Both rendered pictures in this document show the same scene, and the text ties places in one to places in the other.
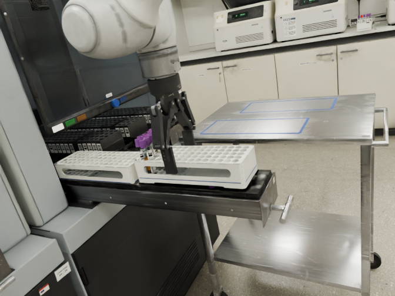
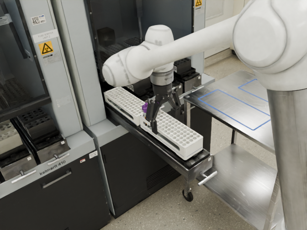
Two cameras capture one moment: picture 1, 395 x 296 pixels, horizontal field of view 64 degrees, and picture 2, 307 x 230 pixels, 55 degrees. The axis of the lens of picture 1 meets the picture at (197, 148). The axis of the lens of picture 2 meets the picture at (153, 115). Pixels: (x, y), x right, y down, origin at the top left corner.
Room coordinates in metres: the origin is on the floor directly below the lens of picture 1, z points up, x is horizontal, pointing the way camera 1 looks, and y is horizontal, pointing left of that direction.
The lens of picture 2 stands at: (-0.18, -0.32, 1.62)
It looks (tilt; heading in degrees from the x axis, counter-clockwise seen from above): 35 degrees down; 24
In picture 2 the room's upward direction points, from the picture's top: 5 degrees counter-clockwise
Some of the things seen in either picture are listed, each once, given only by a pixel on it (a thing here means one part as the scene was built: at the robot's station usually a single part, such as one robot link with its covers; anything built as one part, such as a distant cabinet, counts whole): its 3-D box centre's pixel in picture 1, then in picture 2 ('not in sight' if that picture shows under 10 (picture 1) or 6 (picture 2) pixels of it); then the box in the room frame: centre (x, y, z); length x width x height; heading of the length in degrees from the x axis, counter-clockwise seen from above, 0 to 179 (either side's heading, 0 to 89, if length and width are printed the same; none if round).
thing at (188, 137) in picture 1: (189, 143); (173, 116); (0.79, 0.02, 0.89); 0.03 x 0.01 x 0.07; 60
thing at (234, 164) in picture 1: (193, 164); (169, 131); (0.73, 0.02, 0.85); 0.30 x 0.10 x 0.06; 60
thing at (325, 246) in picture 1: (290, 210); (250, 165); (1.09, -0.32, 0.41); 0.67 x 0.46 x 0.82; 57
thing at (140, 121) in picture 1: (136, 127); not in sight; (1.20, 0.22, 0.85); 0.12 x 0.02 x 0.06; 149
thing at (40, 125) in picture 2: not in sight; (41, 128); (0.59, 0.57, 0.85); 0.12 x 0.02 x 0.06; 150
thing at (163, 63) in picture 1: (160, 63); (161, 74); (0.74, 0.04, 1.11); 0.09 x 0.09 x 0.06
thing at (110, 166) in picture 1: (102, 167); (128, 105); (0.89, 0.29, 0.83); 0.30 x 0.10 x 0.06; 60
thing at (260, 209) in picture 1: (156, 187); (150, 130); (0.79, 0.14, 0.78); 0.73 x 0.14 x 0.09; 60
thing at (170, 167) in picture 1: (168, 160); (154, 126); (0.70, 0.07, 0.89); 0.03 x 0.01 x 0.07; 60
